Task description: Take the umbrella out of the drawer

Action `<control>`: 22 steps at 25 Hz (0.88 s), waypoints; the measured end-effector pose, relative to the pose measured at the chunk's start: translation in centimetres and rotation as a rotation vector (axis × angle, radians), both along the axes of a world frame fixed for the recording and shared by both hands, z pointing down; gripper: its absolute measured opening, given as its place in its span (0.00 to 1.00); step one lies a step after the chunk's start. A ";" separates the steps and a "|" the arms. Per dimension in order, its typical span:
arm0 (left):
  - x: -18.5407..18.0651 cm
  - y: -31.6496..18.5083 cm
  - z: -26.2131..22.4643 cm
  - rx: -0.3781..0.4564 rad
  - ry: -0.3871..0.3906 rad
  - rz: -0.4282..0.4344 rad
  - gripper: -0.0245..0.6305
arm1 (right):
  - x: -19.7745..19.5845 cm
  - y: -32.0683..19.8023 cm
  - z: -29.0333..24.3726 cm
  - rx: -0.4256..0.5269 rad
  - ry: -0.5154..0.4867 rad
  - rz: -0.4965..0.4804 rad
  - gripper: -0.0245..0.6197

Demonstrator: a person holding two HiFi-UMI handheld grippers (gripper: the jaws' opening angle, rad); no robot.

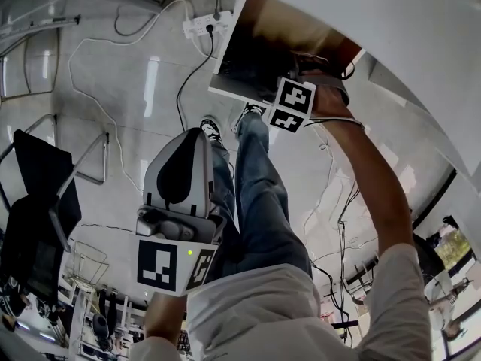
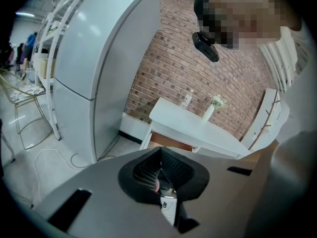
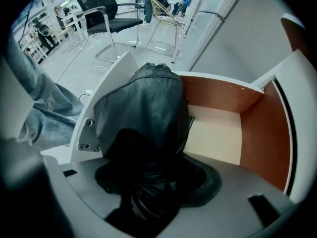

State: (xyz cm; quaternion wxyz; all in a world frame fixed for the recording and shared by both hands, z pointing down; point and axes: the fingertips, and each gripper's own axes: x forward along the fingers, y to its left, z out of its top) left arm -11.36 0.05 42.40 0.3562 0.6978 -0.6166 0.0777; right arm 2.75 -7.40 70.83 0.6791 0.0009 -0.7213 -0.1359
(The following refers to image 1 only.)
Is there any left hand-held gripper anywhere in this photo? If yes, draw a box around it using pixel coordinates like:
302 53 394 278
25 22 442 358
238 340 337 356
129 127 228 298

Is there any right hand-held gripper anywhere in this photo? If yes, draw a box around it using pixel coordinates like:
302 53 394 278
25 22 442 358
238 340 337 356
267 53 351 133

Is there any black cloth item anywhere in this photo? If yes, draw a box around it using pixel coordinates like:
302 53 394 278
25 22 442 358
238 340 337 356
219 47 301 103

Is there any white wooden drawer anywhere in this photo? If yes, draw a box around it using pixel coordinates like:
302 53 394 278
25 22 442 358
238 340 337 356
207 0 368 109

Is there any person's right forearm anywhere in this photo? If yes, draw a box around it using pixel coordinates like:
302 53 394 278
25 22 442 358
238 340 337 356
310 85 415 258

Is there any person's left forearm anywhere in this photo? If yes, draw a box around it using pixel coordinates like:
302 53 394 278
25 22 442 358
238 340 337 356
144 290 189 349

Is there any white desk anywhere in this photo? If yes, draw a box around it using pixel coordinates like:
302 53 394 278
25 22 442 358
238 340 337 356
220 0 481 197

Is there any person's left jeans leg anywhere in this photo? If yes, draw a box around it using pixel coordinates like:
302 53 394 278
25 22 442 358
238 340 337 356
208 139 242 240

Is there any person's jeans leg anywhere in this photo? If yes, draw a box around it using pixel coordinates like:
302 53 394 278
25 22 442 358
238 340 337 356
208 139 242 240
234 115 316 282

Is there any person's left shoe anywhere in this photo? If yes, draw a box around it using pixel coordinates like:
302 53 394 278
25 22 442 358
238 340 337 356
199 115 223 147

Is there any person's shoe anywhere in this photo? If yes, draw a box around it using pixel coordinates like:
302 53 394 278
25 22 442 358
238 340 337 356
230 102 267 135
199 115 223 147

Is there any person's right shoe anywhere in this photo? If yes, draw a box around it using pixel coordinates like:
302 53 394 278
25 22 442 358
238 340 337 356
230 102 267 135

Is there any person's right jeans leg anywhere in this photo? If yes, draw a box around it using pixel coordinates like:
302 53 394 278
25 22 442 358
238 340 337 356
234 115 316 282

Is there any white power strip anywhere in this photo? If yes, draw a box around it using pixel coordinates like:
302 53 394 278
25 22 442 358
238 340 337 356
182 10 234 39

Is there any black office chair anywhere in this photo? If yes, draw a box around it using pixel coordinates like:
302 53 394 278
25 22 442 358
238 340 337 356
0 113 110 308

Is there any person's white shirt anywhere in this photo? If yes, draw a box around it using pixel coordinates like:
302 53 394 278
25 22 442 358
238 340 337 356
129 241 433 361

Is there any white metal shelf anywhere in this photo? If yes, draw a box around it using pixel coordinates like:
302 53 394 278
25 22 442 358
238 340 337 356
0 13 82 37

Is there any thin gripper cable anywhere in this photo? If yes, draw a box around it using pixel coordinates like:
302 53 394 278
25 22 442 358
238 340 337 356
303 115 365 128

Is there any black power cable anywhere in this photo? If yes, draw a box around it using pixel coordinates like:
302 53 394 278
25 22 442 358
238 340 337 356
175 23 216 132

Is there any wire stool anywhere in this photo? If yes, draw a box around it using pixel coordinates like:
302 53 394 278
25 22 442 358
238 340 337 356
65 238 110 289

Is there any long white cable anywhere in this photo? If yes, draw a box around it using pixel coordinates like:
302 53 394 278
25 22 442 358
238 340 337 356
68 0 189 194

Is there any camera equipment pile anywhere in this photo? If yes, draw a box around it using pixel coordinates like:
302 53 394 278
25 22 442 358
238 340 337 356
0 276 151 356

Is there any grey cable loop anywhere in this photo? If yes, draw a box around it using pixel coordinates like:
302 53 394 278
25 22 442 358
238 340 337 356
114 4 163 37

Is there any black cable bundle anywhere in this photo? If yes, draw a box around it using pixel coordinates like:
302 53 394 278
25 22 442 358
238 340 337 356
311 178 364 349

